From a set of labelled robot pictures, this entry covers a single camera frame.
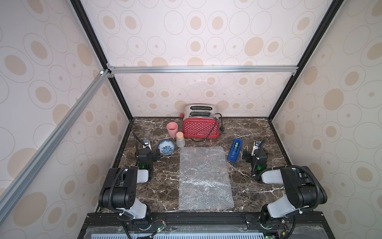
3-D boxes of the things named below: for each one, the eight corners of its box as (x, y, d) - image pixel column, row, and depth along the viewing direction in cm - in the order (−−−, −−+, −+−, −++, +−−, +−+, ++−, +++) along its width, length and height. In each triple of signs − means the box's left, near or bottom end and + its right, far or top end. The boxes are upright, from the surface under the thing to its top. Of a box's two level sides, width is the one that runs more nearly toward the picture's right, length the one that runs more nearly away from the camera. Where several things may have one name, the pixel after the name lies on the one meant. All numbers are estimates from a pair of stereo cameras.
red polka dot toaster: (181, 142, 108) (179, 124, 93) (183, 119, 122) (181, 100, 107) (218, 142, 108) (221, 124, 93) (215, 119, 122) (218, 100, 107)
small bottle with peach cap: (177, 147, 103) (175, 139, 96) (177, 140, 107) (176, 131, 100) (185, 147, 103) (184, 139, 96) (185, 140, 107) (184, 131, 100)
